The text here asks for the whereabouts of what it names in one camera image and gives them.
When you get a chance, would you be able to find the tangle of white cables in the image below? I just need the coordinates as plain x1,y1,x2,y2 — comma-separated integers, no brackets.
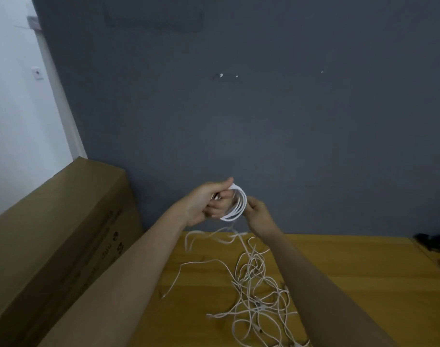
160,226,312,347

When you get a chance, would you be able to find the person's left hand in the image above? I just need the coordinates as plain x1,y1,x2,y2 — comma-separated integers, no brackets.
172,177,237,230

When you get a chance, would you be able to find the person's left forearm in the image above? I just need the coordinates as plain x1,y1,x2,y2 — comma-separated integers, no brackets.
39,213,191,347

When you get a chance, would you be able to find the single white cable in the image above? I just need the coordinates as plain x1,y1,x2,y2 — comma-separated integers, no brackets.
211,183,249,223

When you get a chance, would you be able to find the plain brown cardboard box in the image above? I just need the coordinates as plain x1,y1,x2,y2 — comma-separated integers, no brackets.
0,157,144,347

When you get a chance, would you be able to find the person's right forearm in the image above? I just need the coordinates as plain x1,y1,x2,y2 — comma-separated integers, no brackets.
265,233,398,347

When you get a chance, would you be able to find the person's right hand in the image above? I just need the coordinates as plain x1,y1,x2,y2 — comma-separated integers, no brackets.
241,196,283,244

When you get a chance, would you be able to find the black cable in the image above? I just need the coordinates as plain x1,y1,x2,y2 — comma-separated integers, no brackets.
413,232,440,253

